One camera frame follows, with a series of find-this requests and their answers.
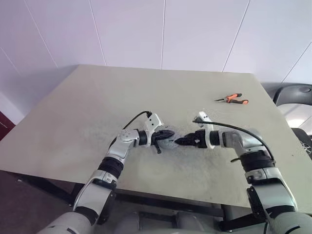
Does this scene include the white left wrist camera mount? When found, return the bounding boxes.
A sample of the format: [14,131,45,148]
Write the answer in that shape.
[143,112,163,147]

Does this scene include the grey rounded body shell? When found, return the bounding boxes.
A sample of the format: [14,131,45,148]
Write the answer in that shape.
[97,211,225,234]

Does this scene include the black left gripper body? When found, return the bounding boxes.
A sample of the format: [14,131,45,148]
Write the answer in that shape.
[151,131,164,156]

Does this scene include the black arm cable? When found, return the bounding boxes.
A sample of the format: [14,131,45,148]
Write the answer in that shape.
[192,118,276,163]
[111,111,152,147]

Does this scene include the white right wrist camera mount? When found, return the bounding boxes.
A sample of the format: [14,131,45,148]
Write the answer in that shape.
[192,111,215,150]

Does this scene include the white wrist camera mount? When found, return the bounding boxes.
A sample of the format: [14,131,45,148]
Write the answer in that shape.
[192,111,215,150]
[143,112,163,147]

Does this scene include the dark red cabinet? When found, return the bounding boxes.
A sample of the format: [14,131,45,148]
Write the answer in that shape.
[0,111,17,141]

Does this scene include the orange-handled needle-nose pliers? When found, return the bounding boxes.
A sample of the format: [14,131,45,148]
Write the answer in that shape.
[214,93,250,105]

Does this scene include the dark object with silver wheel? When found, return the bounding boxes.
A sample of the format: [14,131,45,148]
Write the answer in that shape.
[291,128,312,160]

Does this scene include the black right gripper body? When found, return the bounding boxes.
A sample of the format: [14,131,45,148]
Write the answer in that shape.
[194,130,208,149]

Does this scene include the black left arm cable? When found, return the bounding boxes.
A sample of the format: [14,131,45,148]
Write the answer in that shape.
[111,111,152,147]

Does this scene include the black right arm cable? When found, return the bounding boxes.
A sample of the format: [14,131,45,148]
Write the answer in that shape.
[192,118,276,163]

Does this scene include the black plastic chair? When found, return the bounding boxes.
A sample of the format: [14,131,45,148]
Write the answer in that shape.
[272,84,312,106]

